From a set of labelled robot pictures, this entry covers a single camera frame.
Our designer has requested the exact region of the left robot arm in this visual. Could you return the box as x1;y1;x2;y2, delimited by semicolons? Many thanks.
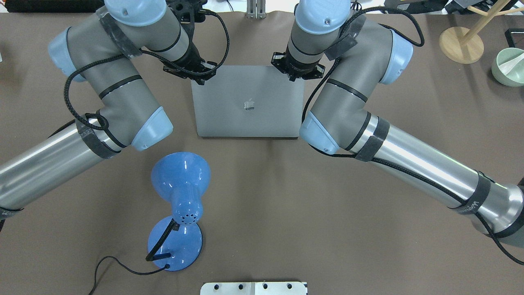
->
1;0;220;220

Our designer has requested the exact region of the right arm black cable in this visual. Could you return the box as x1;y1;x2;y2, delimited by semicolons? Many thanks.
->
301;6;524;266

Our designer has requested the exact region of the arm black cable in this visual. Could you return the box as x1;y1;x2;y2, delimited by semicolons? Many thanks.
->
63;9;230;132
301;6;524;266

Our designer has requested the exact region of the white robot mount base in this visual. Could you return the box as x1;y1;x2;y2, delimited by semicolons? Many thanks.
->
200;281;309;295

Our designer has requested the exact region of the wooden cup stand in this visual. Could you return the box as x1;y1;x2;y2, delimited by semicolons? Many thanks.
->
438;0;524;65

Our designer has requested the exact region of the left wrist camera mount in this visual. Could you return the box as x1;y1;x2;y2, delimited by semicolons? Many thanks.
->
166;0;208;24

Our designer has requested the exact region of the green bowl with spoon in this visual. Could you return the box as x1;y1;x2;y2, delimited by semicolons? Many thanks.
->
491;48;524;86

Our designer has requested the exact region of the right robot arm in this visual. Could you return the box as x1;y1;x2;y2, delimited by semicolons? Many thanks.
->
271;0;524;247

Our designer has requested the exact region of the blue desk lamp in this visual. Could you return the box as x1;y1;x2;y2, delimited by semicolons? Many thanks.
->
147;152;211;272

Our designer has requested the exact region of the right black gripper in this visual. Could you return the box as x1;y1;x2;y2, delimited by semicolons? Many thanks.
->
271;52;325;82

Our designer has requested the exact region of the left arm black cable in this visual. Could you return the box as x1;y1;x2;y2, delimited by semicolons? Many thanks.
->
63;9;230;132

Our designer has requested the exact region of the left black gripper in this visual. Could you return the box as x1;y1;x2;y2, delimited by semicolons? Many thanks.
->
163;60;218;86

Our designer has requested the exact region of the aluminium frame post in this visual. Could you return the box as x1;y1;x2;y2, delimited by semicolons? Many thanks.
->
246;0;266;19

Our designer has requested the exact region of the black lamp power cable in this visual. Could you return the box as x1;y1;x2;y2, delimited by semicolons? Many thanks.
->
88;256;170;295

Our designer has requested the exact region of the grey laptop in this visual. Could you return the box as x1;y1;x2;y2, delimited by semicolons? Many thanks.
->
191;65;305;138

